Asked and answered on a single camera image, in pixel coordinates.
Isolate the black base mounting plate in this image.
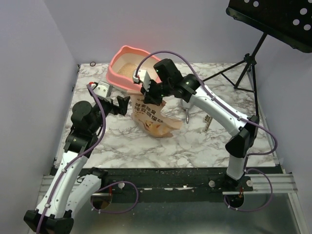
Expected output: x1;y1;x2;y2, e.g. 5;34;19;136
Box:
50;167;286;203

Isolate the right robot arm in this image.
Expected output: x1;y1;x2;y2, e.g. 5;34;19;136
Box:
133;58;259;191

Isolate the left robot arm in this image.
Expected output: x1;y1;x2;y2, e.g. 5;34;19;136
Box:
24;96;130;234

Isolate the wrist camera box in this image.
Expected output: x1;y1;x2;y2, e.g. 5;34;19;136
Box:
93;81;113;98
133;69;152;92

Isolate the black music stand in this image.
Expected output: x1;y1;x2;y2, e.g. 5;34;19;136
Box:
196;0;312;120

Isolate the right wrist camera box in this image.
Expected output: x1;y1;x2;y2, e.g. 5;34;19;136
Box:
133;69;152;92

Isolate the aluminium frame rail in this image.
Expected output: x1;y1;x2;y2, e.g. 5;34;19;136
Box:
39;174;298;196

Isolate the peach cat litter bag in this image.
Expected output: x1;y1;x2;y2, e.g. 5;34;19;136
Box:
127;90;182;138

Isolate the beige cat litter pile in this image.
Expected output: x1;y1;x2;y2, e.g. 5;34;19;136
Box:
117;63;137;78

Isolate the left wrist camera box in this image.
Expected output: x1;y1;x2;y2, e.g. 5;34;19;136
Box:
93;81;113;98

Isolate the metal litter scoop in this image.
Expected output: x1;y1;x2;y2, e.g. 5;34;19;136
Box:
180;99;193;124

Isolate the pink and white litter box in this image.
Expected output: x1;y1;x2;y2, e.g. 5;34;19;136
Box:
106;45;150;91

